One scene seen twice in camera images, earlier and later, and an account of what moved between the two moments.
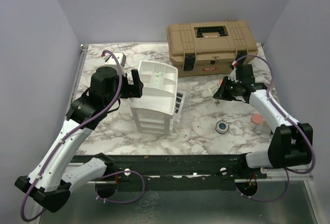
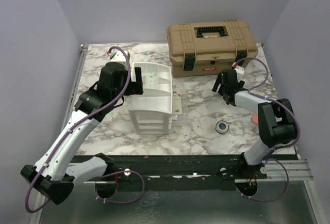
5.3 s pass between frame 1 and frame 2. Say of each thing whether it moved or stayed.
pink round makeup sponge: stayed
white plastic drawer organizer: stayed
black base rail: stayed
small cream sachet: moved
